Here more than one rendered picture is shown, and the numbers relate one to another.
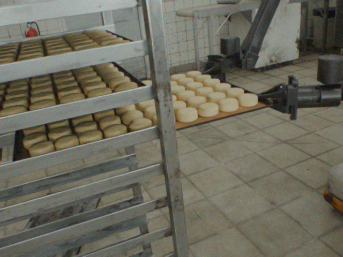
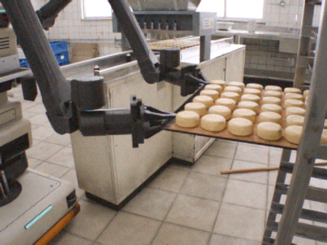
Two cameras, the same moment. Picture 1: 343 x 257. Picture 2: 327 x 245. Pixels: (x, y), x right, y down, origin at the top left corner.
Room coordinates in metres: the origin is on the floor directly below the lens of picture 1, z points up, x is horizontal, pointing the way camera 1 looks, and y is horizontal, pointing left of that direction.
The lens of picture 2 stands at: (1.50, 0.23, 1.18)
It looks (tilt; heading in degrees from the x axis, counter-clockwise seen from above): 23 degrees down; 222
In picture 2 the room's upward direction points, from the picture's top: straight up
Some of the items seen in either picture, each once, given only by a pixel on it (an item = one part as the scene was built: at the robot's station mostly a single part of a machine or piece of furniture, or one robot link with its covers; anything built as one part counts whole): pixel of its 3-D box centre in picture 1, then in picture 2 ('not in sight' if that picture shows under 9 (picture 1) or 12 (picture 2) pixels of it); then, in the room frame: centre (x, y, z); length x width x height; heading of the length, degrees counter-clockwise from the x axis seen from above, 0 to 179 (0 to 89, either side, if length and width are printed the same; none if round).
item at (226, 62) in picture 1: (219, 67); (122, 121); (1.15, -0.21, 0.95); 0.07 x 0.07 x 0.10; 49
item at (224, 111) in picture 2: (186, 82); (219, 113); (0.98, -0.07, 0.96); 0.05 x 0.05 x 0.02
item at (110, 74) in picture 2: not in sight; (186, 51); (-0.23, -1.09, 0.87); 2.01 x 0.03 x 0.07; 12
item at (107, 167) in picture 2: not in sight; (126, 125); (0.41, -1.10, 0.45); 0.70 x 0.34 x 0.90; 12
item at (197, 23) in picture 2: not in sight; (163, 33); (-0.09, -1.21, 1.01); 0.72 x 0.33 x 0.34; 102
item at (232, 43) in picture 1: (236, 51); (82, 103); (1.20, -0.28, 0.99); 0.12 x 0.09 x 0.12; 107
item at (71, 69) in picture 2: not in sight; (155, 48); (-0.17, -1.37, 0.87); 2.01 x 0.03 x 0.07; 12
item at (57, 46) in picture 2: not in sight; (51, 47); (-1.15, -5.36, 0.50); 0.60 x 0.40 x 0.20; 24
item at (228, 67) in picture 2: not in sight; (188, 92); (-0.55, -1.31, 0.42); 1.28 x 0.72 x 0.84; 12
